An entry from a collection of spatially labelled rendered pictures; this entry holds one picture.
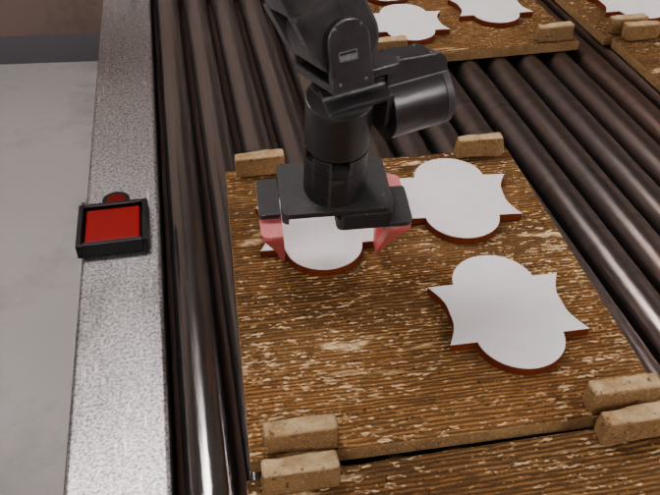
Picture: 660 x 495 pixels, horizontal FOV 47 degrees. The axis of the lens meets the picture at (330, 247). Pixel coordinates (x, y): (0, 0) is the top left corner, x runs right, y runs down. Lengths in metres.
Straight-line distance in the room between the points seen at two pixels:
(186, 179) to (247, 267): 0.20
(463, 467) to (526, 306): 0.19
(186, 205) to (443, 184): 0.30
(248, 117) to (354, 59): 0.48
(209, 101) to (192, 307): 0.42
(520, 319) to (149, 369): 0.34
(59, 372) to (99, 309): 1.24
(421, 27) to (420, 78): 0.61
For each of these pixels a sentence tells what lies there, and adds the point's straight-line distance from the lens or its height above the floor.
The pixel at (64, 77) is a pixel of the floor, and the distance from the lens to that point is 3.37.
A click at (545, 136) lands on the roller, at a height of 0.91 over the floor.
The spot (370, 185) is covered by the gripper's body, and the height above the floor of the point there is 1.04.
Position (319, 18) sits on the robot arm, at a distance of 0.58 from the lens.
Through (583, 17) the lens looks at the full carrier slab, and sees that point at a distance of 1.38.
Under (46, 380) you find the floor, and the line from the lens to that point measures 2.02.
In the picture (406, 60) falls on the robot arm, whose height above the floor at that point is 1.16.
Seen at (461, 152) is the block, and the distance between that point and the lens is 0.93.
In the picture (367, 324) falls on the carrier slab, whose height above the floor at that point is 0.94.
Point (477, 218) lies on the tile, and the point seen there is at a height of 0.95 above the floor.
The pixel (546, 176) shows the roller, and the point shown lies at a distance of 0.97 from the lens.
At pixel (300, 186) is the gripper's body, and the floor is 1.04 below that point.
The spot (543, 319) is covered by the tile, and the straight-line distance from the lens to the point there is 0.72.
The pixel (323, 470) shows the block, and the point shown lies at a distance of 0.58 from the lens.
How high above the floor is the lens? 1.44
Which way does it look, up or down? 40 degrees down
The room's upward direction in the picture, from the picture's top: straight up
